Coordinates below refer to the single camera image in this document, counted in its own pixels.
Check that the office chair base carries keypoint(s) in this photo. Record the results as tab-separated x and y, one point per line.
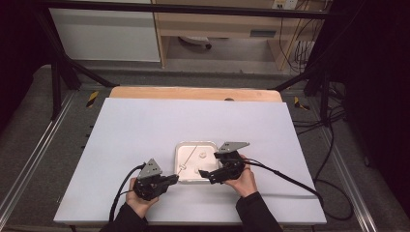
195	41

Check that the aluminium rail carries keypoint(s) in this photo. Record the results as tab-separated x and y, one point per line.
349	180
35	151

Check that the person's left hand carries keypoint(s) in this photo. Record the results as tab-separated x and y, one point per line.
140	204

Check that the person's right hand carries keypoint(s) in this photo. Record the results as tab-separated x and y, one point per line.
245	183

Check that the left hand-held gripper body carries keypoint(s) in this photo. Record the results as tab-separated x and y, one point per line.
150	185

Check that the white cabinet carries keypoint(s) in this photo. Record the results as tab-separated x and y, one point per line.
103	35

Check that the white square dish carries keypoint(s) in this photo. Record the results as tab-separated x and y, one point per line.
196	161

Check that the light wooden desk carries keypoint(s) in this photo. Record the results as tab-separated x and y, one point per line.
219	24

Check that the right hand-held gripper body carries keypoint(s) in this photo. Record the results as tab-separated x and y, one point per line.
229	164

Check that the black metal frame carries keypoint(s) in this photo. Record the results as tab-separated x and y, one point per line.
193	9

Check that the thin wooden skewer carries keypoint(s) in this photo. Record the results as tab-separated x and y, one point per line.
190	156

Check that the wooden table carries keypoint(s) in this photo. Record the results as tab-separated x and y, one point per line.
193	94

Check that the white power strip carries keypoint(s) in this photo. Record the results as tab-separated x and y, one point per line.
285	4

